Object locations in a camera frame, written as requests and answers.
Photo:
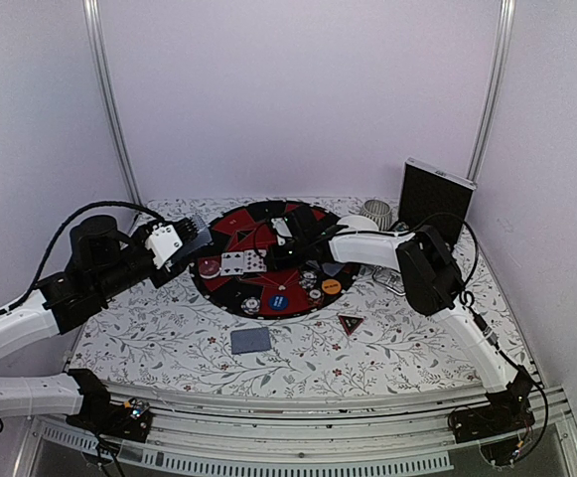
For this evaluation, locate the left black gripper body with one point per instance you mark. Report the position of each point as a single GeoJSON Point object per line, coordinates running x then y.
{"type": "Point", "coordinates": [166, 275]}

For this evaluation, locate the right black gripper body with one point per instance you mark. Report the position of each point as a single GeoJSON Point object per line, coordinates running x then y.
{"type": "Point", "coordinates": [295, 258]}

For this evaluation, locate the clear red dealer button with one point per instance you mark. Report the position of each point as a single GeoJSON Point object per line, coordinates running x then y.
{"type": "Point", "coordinates": [209, 268]}

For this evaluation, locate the red hundred poker chip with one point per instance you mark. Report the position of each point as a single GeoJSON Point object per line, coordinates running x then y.
{"type": "Point", "coordinates": [315, 297]}

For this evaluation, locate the face-up diamonds card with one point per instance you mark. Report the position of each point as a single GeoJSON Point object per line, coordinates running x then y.
{"type": "Point", "coordinates": [254, 261]}

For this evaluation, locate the orange big blind button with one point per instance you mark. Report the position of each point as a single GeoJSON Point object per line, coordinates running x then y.
{"type": "Point", "coordinates": [331, 286]}

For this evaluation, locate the face-up spades card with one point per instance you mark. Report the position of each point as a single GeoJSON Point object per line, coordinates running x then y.
{"type": "Point", "coordinates": [232, 263]}

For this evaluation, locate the blue small blind button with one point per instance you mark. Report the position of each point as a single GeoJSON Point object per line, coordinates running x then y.
{"type": "Point", "coordinates": [278, 303]}

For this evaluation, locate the blue ten poker chip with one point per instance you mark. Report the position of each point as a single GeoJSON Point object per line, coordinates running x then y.
{"type": "Point", "coordinates": [251, 305]}

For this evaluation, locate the black triangular all-in marker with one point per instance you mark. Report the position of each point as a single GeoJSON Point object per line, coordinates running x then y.
{"type": "Point", "coordinates": [350, 323]}

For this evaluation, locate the dealt playing card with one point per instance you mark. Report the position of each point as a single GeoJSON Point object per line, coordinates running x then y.
{"type": "Point", "coordinates": [332, 269]}
{"type": "Point", "coordinates": [253, 340]}

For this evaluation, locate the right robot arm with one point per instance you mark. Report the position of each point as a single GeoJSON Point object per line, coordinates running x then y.
{"type": "Point", "coordinates": [432, 282]}

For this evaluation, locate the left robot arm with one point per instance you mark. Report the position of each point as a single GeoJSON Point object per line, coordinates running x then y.
{"type": "Point", "coordinates": [104, 263]}

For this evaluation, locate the round red black poker mat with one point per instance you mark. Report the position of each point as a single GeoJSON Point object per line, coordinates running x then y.
{"type": "Point", "coordinates": [245, 228]}

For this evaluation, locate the white ceramic bowl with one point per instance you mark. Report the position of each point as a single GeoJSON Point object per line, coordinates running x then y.
{"type": "Point", "coordinates": [358, 223]}

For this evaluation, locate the grey striped ceramic mug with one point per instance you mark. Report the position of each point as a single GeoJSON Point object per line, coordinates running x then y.
{"type": "Point", "coordinates": [379, 212]}

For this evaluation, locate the aluminium poker chip case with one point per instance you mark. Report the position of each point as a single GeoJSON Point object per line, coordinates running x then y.
{"type": "Point", "coordinates": [430, 196]}

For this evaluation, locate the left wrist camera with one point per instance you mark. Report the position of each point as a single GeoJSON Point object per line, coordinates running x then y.
{"type": "Point", "coordinates": [164, 242]}

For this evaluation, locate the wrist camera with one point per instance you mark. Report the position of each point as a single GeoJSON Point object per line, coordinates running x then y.
{"type": "Point", "coordinates": [164, 242]}
{"type": "Point", "coordinates": [282, 231]}

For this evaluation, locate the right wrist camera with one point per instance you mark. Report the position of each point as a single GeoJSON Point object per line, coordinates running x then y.
{"type": "Point", "coordinates": [282, 231]}

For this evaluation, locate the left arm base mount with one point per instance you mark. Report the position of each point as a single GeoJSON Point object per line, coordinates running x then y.
{"type": "Point", "coordinates": [99, 415]}

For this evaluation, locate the left aluminium frame post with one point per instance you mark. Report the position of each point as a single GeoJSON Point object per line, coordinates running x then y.
{"type": "Point", "coordinates": [92, 19]}

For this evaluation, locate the aluminium frame post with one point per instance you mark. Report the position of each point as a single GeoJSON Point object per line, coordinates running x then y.
{"type": "Point", "coordinates": [92, 19]}
{"type": "Point", "coordinates": [498, 64]}

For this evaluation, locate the aluminium front rail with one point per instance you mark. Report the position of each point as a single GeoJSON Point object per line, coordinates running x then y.
{"type": "Point", "coordinates": [397, 435]}

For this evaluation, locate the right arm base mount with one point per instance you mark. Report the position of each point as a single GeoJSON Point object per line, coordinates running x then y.
{"type": "Point", "coordinates": [496, 419]}

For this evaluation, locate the right aluminium frame post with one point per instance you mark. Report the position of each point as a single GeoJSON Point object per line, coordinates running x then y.
{"type": "Point", "coordinates": [498, 64]}

